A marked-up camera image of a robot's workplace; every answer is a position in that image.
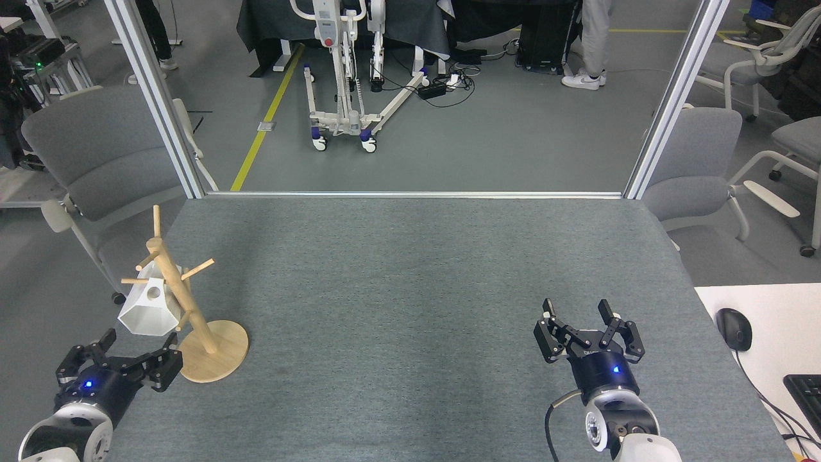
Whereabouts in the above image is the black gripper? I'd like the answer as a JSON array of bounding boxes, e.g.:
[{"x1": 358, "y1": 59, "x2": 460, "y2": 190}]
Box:
[
  {"x1": 534, "y1": 298, "x2": 645, "y2": 406},
  {"x1": 55, "y1": 329, "x2": 184, "y2": 431}
]

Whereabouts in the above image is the white faceted cup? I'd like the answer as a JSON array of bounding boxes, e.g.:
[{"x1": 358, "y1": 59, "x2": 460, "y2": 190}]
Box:
[{"x1": 117, "y1": 260, "x2": 187, "y2": 336}]

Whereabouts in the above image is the wooden cup rack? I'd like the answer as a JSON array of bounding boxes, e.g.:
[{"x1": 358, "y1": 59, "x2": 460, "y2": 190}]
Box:
[{"x1": 121, "y1": 205, "x2": 250, "y2": 384}]

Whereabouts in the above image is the black computer mouse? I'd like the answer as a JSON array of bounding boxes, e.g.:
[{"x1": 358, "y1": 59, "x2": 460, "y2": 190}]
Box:
[{"x1": 716, "y1": 308, "x2": 753, "y2": 352}]

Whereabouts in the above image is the white desk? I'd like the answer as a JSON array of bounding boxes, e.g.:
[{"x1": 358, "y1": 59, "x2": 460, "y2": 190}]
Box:
[{"x1": 695, "y1": 283, "x2": 821, "y2": 462}]

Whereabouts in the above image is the black keyboard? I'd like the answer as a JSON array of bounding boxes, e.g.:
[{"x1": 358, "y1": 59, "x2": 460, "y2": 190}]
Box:
[{"x1": 783, "y1": 374, "x2": 821, "y2": 437}]

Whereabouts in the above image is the grey chair with white armrest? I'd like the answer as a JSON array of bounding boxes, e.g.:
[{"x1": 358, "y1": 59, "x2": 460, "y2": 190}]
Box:
[{"x1": 728, "y1": 117, "x2": 821, "y2": 257}]

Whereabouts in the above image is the black cabinet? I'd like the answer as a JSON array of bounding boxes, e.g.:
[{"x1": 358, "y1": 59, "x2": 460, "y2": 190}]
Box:
[{"x1": 517, "y1": 0, "x2": 578, "y2": 74}]

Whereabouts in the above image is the person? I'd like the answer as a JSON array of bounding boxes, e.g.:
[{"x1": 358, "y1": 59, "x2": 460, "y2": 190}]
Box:
[
  {"x1": 561, "y1": 0, "x2": 616, "y2": 90},
  {"x1": 127, "y1": 0, "x2": 180, "y2": 85}
]

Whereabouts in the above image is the metal equipment cart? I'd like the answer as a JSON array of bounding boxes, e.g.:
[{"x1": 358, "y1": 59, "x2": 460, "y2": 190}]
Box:
[{"x1": 10, "y1": 35, "x2": 94, "y2": 97}]

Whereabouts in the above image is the white office chair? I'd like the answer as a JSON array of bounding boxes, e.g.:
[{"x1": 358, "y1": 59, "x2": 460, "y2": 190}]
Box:
[{"x1": 696, "y1": 5, "x2": 821, "y2": 123}]

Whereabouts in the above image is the dark covered table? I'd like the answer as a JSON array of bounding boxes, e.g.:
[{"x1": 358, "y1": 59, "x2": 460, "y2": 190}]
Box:
[{"x1": 235, "y1": 0, "x2": 453, "y2": 78}]

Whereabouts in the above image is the white stand on wheels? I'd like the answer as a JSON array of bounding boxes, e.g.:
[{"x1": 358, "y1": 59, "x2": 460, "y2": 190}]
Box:
[{"x1": 289, "y1": 0, "x2": 430, "y2": 153}]

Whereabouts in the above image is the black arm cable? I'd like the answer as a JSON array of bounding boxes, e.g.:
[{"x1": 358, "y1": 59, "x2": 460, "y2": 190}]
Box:
[{"x1": 545, "y1": 388, "x2": 583, "y2": 462}]

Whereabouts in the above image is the black mouse cable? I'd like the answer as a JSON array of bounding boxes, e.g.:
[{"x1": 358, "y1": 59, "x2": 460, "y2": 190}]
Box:
[{"x1": 734, "y1": 350, "x2": 821, "y2": 450}]

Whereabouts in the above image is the silver frame rail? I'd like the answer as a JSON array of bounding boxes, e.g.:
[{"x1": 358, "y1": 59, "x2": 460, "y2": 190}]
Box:
[{"x1": 207, "y1": 191, "x2": 624, "y2": 200}]

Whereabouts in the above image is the silver frame post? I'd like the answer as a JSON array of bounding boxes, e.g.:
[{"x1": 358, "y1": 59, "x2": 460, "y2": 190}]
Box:
[
  {"x1": 103, "y1": 0, "x2": 207, "y2": 200},
  {"x1": 623, "y1": 0, "x2": 732, "y2": 200}
]

